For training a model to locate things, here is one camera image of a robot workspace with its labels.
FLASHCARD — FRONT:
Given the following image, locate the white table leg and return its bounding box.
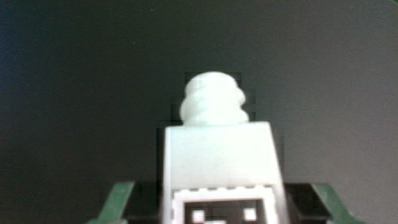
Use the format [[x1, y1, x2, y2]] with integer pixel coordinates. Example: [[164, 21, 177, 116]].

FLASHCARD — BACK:
[[161, 72, 289, 224]]

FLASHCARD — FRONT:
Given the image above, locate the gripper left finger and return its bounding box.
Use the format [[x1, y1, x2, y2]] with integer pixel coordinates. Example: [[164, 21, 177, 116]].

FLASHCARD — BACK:
[[84, 182, 134, 224]]

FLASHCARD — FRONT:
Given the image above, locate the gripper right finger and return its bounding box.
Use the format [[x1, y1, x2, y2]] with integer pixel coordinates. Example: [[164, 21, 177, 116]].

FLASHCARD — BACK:
[[312, 183, 365, 224]]

